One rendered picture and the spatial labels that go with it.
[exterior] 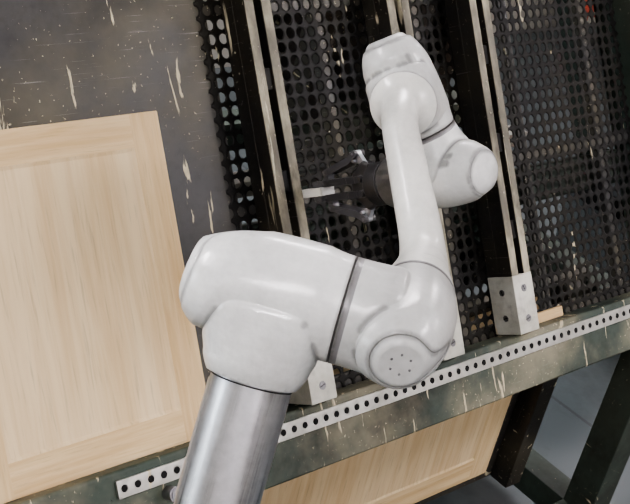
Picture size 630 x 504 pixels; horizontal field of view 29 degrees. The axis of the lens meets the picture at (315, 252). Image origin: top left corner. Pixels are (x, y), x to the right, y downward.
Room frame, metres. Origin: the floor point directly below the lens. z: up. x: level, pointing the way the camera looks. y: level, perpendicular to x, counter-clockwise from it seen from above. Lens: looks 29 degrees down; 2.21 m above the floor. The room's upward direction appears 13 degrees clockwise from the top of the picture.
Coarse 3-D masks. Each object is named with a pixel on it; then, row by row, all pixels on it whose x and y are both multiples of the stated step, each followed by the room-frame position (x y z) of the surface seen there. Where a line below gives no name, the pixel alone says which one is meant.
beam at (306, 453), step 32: (576, 320) 2.36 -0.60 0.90; (480, 352) 2.13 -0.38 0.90; (544, 352) 2.25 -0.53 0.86; (576, 352) 2.32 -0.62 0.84; (608, 352) 2.39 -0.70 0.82; (352, 384) 1.94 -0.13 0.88; (448, 384) 2.04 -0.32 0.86; (480, 384) 2.09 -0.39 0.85; (512, 384) 2.15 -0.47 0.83; (288, 416) 1.76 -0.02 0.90; (384, 416) 1.90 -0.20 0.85; (416, 416) 1.95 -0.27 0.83; (448, 416) 2.00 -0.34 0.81; (288, 448) 1.73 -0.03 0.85; (320, 448) 1.78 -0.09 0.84; (352, 448) 1.82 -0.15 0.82; (96, 480) 1.48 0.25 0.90; (288, 480) 1.70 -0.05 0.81
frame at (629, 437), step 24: (624, 360) 2.64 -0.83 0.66; (552, 384) 2.64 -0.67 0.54; (624, 384) 2.63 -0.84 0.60; (528, 408) 2.63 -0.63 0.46; (600, 408) 2.65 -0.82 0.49; (624, 408) 2.61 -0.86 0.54; (504, 432) 2.65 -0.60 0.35; (528, 432) 2.62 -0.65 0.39; (600, 432) 2.64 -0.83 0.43; (624, 432) 2.60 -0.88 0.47; (504, 456) 2.64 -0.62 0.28; (528, 456) 2.65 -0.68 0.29; (600, 456) 2.62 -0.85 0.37; (624, 456) 2.64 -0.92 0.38; (504, 480) 2.62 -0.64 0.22; (528, 480) 2.74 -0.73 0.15; (552, 480) 2.72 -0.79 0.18; (576, 480) 2.64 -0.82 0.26; (600, 480) 2.60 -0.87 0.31
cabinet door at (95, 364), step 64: (64, 128) 1.76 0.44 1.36; (128, 128) 1.84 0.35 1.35; (0, 192) 1.64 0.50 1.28; (64, 192) 1.71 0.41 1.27; (128, 192) 1.79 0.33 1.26; (0, 256) 1.59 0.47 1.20; (64, 256) 1.66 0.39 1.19; (128, 256) 1.73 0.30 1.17; (0, 320) 1.54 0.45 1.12; (64, 320) 1.60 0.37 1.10; (128, 320) 1.68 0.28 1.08; (0, 384) 1.49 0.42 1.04; (64, 384) 1.55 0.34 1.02; (128, 384) 1.62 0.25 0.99; (192, 384) 1.70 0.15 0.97; (0, 448) 1.43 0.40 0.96; (64, 448) 1.50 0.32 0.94; (128, 448) 1.57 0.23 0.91
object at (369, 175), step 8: (368, 160) 1.90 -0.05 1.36; (360, 168) 1.89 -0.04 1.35; (368, 168) 1.86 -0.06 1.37; (376, 168) 1.85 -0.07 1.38; (352, 176) 1.90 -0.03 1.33; (368, 176) 1.85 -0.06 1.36; (352, 184) 1.90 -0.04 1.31; (360, 184) 1.89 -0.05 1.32; (368, 184) 1.84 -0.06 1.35; (368, 192) 1.84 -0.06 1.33; (376, 192) 1.83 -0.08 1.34; (360, 200) 1.88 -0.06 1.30; (368, 200) 1.87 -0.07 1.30; (376, 200) 1.83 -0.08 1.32; (368, 208) 1.87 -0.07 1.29; (376, 208) 1.87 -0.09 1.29
